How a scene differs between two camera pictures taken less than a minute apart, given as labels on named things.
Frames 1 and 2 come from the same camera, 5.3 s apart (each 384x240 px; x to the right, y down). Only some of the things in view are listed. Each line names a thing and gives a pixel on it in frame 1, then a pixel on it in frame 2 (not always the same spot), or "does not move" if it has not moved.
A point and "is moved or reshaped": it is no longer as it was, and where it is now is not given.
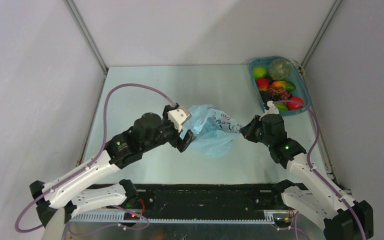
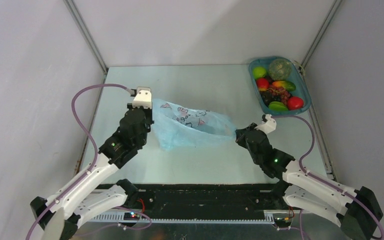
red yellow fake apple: (263, 84) does not move
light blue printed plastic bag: (215, 131) is moved or reshaped
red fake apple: (293, 106) does not move
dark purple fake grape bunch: (267, 96) does not move
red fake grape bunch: (280, 91) does not move
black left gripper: (177, 138) to (149, 111)
